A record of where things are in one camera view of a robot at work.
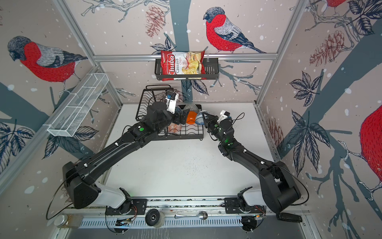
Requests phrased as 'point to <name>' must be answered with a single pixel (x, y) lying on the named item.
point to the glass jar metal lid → (60, 219)
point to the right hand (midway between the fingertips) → (200, 112)
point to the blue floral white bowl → (199, 118)
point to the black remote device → (288, 217)
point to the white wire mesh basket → (81, 99)
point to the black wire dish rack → (156, 94)
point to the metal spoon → (203, 215)
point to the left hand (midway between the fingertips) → (183, 104)
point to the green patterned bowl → (192, 107)
